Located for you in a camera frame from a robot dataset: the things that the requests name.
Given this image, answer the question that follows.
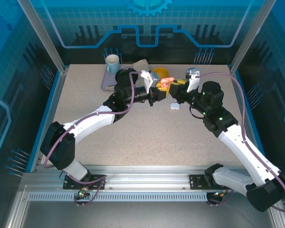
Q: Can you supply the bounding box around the pink earbud charging case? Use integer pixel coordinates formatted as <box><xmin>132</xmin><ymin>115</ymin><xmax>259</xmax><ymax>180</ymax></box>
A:
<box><xmin>160</xmin><ymin>76</ymin><xmax>175</xmax><ymax>87</ymax></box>

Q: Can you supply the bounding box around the orange bowl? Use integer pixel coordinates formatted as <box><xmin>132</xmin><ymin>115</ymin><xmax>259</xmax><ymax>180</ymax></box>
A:
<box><xmin>152</xmin><ymin>67</ymin><xmax>170</xmax><ymax>79</ymax></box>

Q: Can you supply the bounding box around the lavender tray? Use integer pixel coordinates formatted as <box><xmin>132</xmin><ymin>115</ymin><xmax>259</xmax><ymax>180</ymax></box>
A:
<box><xmin>101</xmin><ymin>64</ymin><xmax>121</xmax><ymax>92</ymax></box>

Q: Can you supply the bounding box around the black round plate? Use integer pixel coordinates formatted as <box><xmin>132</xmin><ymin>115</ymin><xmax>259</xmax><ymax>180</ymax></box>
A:
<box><xmin>115</xmin><ymin>67</ymin><xmax>136</xmax><ymax>83</ymax></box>

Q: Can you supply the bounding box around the grey folded cloth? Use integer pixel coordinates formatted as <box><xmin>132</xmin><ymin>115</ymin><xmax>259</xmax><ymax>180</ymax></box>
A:
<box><xmin>132</xmin><ymin>59</ymin><xmax>150</xmax><ymax>87</ymax></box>

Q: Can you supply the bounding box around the light blue mug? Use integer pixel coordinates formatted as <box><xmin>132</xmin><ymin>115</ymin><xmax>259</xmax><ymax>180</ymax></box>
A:
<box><xmin>105</xmin><ymin>54</ymin><xmax>121</xmax><ymax>74</ymax></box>

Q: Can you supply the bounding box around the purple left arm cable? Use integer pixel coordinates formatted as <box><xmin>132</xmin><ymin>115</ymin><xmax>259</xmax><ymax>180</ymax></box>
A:
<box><xmin>42</xmin><ymin>71</ymin><xmax>144</xmax><ymax>169</ymax></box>

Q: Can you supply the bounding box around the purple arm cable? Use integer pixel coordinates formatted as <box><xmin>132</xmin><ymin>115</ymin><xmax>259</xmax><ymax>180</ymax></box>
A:
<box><xmin>42</xmin><ymin>71</ymin><xmax>144</xmax><ymax>169</ymax></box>
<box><xmin>198</xmin><ymin>72</ymin><xmax>285</xmax><ymax>212</ymax></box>

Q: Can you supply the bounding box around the white right camera bracket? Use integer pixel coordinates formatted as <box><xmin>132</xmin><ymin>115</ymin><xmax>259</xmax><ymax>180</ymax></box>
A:
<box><xmin>185</xmin><ymin>73</ymin><xmax>201</xmax><ymax>94</ymax></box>

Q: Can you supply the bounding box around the white camera bracket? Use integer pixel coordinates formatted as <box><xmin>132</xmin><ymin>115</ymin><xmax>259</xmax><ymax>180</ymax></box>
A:
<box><xmin>140</xmin><ymin>70</ymin><xmax>157</xmax><ymax>94</ymax></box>
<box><xmin>185</xmin><ymin>73</ymin><xmax>201</xmax><ymax>94</ymax></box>

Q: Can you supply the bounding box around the white left camera bracket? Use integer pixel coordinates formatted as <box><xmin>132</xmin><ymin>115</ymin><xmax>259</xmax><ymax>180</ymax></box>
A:
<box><xmin>140</xmin><ymin>70</ymin><xmax>157</xmax><ymax>94</ymax></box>

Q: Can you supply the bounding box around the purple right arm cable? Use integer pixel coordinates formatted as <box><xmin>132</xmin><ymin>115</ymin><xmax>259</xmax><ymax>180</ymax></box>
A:
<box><xmin>198</xmin><ymin>72</ymin><xmax>285</xmax><ymax>212</ymax></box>

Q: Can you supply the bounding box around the aluminium frame post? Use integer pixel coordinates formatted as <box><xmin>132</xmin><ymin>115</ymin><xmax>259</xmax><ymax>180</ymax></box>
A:
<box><xmin>16</xmin><ymin>0</ymin><xmax>70</xmax><ymax>75</ymax></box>
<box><xmin>228</xmin><ymin>0</ymin><xmax>277</xmax><ymax>74</ymax></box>

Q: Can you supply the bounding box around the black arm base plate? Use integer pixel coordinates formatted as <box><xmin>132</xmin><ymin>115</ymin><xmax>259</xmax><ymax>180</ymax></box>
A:
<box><xmin>189</xmin><ymin>174</ymin><xmax>233</xmax><ymax>190</ymax></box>
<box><xmin>62</xmin><ymin>174</ymin><xmax>107</xmax><ymax>190</ymax></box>

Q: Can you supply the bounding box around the aluminium frame rail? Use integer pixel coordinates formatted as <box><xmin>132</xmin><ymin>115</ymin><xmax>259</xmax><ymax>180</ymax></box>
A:
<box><xmin>21</xmin><ymin>165</ymin><xmax>275</xmax><ymax>193</ymax></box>

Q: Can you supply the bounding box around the slotted grey cable duct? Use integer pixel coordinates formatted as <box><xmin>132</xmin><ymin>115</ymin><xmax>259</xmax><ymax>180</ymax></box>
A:
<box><xmin>28</xmin><ymin>192</ymin><xmax>209</xmax><ymax>202</ymax></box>

